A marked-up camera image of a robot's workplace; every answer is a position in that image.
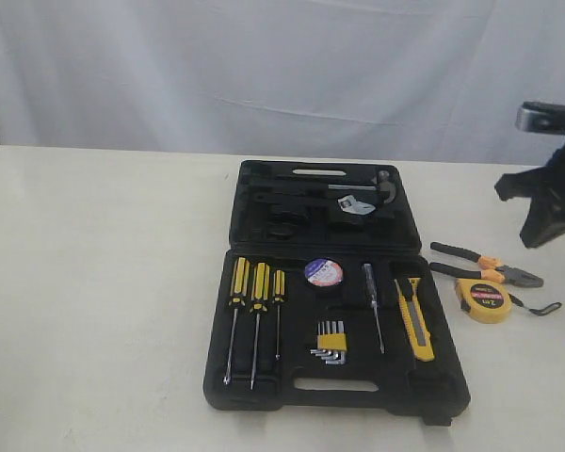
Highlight middle yellow black screwdriver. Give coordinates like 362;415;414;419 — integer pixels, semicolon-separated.
250;262;270;390

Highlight adjustable wrench with label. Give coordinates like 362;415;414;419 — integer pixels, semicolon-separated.
337;195;376;217

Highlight pliers black orange handles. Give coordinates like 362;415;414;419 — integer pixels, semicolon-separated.
429;241;544;288

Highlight hex key set yellow holder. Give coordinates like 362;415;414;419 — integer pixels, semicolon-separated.
310;320;348;365

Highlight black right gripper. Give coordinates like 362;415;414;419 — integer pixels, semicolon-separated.
494;144;565;249

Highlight small yellow black screwdriver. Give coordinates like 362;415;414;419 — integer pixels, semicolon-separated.
272;269;286;361

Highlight yellow tape measure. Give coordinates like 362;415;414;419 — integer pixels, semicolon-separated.
455;278;562;324

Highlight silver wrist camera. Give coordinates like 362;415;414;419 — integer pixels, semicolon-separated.
515;101;565;136

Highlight yellow black utility knife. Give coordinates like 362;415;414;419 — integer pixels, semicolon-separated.
395;277;435;363

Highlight black electrical tape roll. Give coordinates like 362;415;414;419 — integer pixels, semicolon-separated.
303;258;345;296

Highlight claw hammer steel head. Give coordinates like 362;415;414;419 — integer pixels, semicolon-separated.
328;170;395;209

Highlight white backdrop curtain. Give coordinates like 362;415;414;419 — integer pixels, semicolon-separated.
0;1;565;165

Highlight large yellow black screwdriver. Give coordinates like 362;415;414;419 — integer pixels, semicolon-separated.
223;256;250;385

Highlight black plastic tool case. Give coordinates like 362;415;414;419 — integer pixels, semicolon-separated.
203;160;471;426

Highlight clear handle tester screwdriver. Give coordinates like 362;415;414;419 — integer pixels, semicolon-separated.
362;263;385;354

